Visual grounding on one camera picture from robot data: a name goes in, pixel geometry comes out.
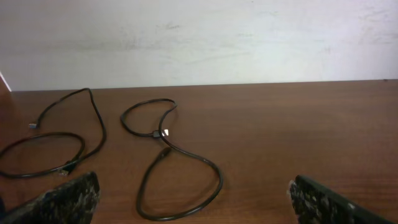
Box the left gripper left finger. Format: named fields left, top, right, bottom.
left=1, top=172, right=101, bottom=224

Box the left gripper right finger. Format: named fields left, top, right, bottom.
left=287, top=175, right=393, bottom=224

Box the thin black micro USB cable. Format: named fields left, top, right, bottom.
left=119, top=98, right=224, bottom=222

